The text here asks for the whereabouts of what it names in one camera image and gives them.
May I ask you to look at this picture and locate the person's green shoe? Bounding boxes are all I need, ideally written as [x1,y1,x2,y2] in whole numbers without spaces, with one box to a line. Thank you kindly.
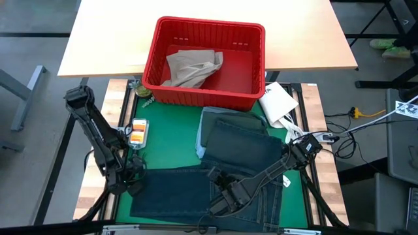
[381,46,411,60]
[370,39,396,50]

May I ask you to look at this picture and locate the green table mat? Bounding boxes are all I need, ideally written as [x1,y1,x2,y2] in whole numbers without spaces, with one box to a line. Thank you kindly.
[116,97,310,229]

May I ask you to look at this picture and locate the person's leg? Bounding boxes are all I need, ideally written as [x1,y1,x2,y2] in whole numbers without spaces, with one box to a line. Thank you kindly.
[393,25,418,50]

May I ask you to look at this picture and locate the white tote bag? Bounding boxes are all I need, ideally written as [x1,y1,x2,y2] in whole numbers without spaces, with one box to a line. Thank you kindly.
[259,81,305,145]

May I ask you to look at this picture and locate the light blue denim jeans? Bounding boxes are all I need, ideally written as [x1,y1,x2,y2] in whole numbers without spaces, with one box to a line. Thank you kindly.
[195,106,267,160]

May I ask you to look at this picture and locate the light wooden desk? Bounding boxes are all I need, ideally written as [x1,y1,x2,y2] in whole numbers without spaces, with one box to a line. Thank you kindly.
[57,0,359,78]

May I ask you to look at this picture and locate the white logo tag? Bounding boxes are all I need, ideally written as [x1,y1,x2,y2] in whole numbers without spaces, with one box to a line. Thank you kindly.
[394,100,418,120]

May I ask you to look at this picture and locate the beige garment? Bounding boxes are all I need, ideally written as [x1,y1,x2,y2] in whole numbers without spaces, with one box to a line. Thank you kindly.
[159,48,225,89]

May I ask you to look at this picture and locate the dark grey box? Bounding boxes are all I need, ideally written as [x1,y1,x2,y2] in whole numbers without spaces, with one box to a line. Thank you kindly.
[339,172,412,234]

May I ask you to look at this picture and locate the grey desk leg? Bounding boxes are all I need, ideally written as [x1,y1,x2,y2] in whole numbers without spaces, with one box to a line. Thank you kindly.
[0,65,48,132]

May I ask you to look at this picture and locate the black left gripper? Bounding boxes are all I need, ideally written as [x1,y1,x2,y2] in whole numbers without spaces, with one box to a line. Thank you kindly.
[106,155,148,197]

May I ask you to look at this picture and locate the silver frame bracket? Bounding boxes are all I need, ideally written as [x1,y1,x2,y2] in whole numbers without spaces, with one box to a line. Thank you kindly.
[283,228,323,235]
[102,224,140,235]

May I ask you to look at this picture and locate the dark green garment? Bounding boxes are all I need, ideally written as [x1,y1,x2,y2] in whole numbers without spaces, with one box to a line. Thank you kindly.
[199,110,270,149]

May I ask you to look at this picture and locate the black desk frame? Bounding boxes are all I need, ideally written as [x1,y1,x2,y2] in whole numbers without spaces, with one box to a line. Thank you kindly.
[346,0,418,89]

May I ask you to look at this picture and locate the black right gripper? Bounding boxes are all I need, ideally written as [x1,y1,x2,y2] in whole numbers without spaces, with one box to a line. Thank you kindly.
[207,166,262,218]

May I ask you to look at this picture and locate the black aluminium frame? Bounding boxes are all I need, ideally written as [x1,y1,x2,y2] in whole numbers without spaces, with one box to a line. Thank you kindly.
[0,78,350,235]

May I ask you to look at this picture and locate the white label strip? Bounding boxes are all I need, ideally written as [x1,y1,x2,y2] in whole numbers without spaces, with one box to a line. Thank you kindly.
[123,53,150,66]

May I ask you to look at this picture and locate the dark denim garment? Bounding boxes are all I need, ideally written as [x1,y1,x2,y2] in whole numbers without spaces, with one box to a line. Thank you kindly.
[129,119,284,233]

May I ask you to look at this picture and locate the grey plastic case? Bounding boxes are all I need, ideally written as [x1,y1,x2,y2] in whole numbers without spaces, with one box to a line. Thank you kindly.
[385,87,418,185]

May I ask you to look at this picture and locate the red plastic laundry bin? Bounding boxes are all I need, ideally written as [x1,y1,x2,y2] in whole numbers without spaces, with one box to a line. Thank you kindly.
[142,16,266,112]

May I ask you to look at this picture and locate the white cable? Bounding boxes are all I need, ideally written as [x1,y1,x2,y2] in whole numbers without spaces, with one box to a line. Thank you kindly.
[346,94,418,134]

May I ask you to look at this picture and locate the white power strip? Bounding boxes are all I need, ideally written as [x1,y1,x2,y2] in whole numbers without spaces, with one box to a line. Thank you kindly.
[313,131,340,144]

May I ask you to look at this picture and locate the black cable bundle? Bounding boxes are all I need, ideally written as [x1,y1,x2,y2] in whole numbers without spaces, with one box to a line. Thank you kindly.
[323,110,418,161]

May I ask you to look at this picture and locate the dark keyboard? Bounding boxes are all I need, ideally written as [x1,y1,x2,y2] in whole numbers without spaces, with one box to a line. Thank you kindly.
[406,187,418,232]

